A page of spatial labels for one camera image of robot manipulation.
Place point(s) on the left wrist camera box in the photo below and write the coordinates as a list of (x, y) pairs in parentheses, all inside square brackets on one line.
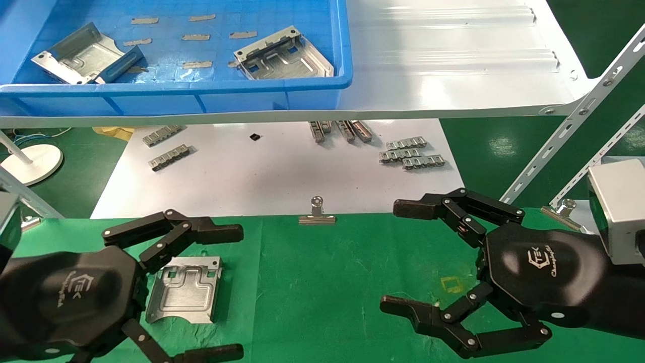
[(7, 232)]

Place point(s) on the perforated white shelf strut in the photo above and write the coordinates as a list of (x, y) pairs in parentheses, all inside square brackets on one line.
[(579, 113), (604, 151)]

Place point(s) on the stamped metal bracket part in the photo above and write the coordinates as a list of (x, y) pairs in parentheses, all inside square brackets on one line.
[(186, 295), (287, 63), (85, 50)]

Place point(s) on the green table cloth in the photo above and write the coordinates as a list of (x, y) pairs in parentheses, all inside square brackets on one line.
[(322, 282)]

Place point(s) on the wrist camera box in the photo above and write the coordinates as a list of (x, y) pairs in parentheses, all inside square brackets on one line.
[(620, 212), (7, 232)]

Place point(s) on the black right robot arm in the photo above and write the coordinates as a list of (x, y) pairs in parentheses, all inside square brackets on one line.
[(630, 302)]

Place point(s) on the blue plastic bin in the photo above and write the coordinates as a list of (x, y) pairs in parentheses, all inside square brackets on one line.
[(176, 98)]

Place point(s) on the white round-base lamp stand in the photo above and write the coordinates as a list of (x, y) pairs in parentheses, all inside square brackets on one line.
[(35, 164)]

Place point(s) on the white shelf post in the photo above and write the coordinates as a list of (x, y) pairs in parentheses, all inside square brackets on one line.
[(25, 194)]

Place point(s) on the yellow plastic bag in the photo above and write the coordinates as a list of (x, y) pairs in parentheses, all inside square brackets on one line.
[(116, 132)]

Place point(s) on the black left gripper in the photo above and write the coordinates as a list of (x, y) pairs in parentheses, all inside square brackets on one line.
[(70, 297)]

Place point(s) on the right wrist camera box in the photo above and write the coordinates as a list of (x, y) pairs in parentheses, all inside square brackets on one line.
[(620, 212)]

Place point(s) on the white metal shelf board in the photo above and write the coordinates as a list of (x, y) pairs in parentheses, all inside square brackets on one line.
[(453, 75)]

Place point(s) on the grey tape strip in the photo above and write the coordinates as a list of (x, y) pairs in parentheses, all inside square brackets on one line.
[(144, 20), (202, 17)]

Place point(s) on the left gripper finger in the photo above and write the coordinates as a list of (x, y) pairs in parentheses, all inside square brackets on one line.
[(216, 233), (211, 354)]

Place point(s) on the silver binder clip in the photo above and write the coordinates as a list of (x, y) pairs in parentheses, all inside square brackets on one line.
[(30, 223), (559, 214), (317, 219)]

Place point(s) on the small ribbed metal part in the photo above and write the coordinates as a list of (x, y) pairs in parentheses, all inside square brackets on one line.
[(406, 143), (423, 162), (346, 132), (317, 132), (327, 126), (170, 157), (162, 135), (363, 132), (398, 155)]

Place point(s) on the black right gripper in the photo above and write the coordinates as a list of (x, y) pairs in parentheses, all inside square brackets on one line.
[(544, 272)]

